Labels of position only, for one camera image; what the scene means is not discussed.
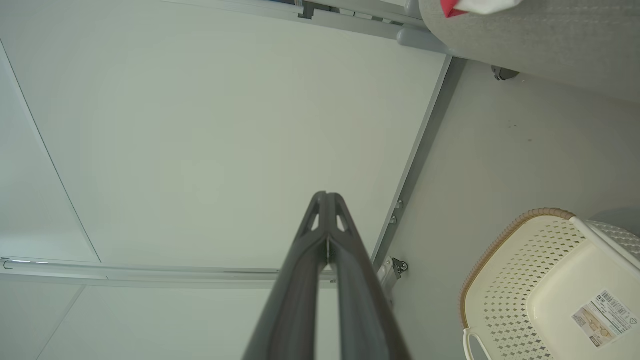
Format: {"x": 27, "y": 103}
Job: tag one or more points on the black caster under single leg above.
{"x": 400, "y": 266}

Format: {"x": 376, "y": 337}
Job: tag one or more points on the grey partition bottom rail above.
{"x": 425, "y": 145}

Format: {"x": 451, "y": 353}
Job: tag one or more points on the red and white garment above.
{"x": 480, "y": 5}

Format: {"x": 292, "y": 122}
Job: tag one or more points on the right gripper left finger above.
{"x": 292, "y": 310}

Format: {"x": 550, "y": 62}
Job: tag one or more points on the grey fabric sofa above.
{"x": 550, "y": 45}

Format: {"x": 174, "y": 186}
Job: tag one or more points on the cream laundry basket brown rim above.
{"x": 510, "y": 300}

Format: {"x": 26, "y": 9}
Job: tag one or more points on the black caster under double leg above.
{"x": 502, "y": 73}

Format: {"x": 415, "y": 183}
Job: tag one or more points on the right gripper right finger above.
{"x": 365, "y": 320}

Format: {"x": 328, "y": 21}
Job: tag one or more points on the paper label sticker with barcode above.
{"x": 605, "y": 317}

